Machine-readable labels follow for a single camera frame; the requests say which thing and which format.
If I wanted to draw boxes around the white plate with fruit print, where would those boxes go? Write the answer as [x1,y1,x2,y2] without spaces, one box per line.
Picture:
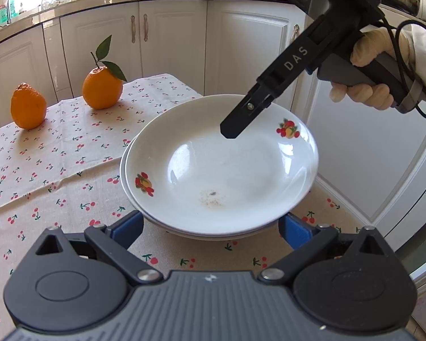
[120,95,319,240]

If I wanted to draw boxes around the white kitchen cabinets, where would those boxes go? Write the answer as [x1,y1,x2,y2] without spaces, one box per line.
[0,0,426,247]

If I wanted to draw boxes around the right hand in glove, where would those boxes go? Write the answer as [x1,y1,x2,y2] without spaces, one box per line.
[328,27,418,111]

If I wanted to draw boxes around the cherry print tablecloth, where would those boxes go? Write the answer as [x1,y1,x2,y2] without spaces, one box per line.
[0,75,363,340]

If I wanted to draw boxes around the orange with green leaf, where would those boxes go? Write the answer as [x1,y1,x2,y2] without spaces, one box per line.
[81,35,127,110]

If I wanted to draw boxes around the pointed orange without leaf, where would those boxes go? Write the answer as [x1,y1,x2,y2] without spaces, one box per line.
[11,82,47,130]

